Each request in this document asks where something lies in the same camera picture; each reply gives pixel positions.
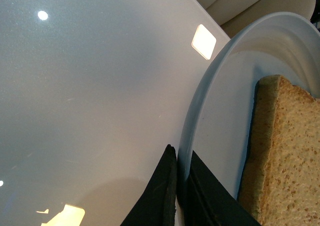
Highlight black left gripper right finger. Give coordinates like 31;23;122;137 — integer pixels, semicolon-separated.
179;151;260;226

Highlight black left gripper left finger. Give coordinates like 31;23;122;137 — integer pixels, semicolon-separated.
121;145;177;226

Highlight light blue round plate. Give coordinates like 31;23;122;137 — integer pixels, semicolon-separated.
176;12;320;206

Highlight slice of brown bread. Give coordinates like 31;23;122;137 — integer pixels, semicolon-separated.
238;75;320;226

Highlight beige upholstered chair left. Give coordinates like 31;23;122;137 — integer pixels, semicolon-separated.
197;0;316;38

